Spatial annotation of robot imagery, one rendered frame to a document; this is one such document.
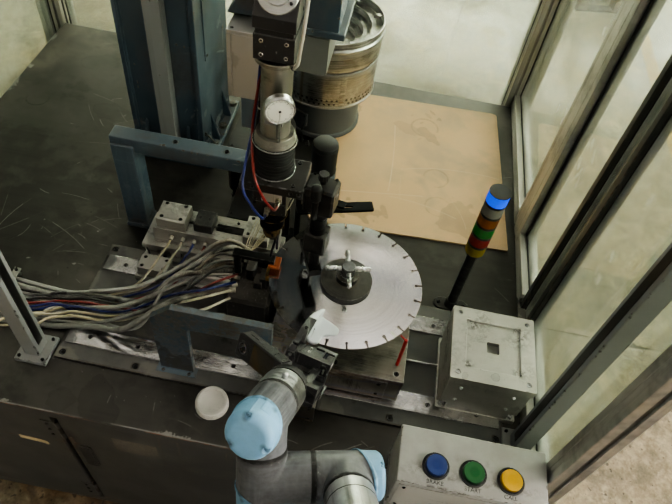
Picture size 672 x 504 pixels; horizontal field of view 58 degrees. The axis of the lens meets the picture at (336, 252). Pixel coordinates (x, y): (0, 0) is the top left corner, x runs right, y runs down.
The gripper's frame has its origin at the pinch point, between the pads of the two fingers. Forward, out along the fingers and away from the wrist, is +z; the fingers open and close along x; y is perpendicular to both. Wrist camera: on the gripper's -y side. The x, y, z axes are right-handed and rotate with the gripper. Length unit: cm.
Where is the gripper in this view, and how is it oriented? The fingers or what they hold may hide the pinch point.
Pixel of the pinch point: (310, 337)
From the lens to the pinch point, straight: 117.5
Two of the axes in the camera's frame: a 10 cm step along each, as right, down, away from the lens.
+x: 3.0, -9.0, -3.0
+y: 9.2, 3.6, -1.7
